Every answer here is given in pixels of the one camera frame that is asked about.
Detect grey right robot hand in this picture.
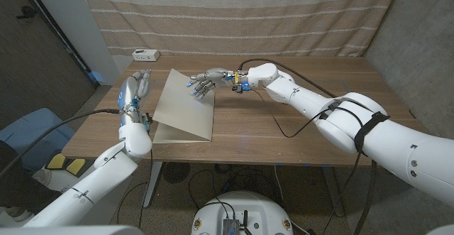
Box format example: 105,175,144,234
184,67,238,100

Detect cream paper file folder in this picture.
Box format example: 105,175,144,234
152,68,216,144

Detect black round floor fan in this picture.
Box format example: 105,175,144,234
162,162,191,185

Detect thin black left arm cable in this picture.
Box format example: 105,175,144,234
116,146,154,229

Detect white power strip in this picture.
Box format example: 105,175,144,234
132,49,160,62

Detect white table leg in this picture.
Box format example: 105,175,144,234
141,162,163,208

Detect yellow and black floor item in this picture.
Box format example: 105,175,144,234
45,153,86,177

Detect black arm strap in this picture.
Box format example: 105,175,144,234
353,111,391,155

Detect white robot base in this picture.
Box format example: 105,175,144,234
191,190,294,235

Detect blue plastic bin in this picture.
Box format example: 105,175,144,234
0,107,75,174

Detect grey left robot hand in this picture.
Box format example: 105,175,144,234
116,68,153,126

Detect silver box on base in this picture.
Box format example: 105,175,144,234
222,218,241,235

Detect grey table leg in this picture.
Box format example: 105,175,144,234
321,166,345,217

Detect beige striped curtain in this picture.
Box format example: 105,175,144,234
77,0,405,58

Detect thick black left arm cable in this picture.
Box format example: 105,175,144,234
0,109,125,177

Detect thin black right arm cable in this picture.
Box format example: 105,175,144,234
244,87,377,235

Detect black floor cable bundle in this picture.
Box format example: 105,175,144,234
187,163,284,209

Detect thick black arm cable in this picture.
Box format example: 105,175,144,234
238,58,382,117
0,109,125,177

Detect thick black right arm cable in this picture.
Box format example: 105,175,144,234
238,58,382,117

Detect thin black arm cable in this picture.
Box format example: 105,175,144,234
244,87,377,235
116,146,154,229

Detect black door handle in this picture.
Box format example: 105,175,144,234
16,6,38,20

